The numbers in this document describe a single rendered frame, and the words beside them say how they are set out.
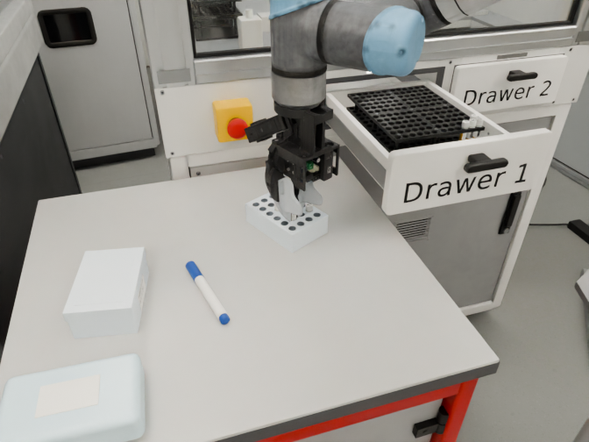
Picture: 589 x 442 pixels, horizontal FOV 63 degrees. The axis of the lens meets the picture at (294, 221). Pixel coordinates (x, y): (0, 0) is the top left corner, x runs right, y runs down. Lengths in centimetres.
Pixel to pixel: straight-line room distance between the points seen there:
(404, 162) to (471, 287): 97
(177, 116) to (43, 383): 55
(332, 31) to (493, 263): 118
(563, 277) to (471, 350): 147
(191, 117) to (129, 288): 41
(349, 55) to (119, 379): 46
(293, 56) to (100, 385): 45
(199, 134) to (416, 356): 60
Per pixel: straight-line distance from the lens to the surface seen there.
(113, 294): 70
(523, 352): 179
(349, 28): 60
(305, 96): 66
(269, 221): 81
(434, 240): 143
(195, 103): 98
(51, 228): 95
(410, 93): 106
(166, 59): 94
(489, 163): 80
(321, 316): 70
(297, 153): 69
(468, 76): 117
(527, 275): 209
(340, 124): 97
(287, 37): 63
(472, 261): 158
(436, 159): 78
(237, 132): 93
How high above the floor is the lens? 127
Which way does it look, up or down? 36 degrees down
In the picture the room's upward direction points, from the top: straight up
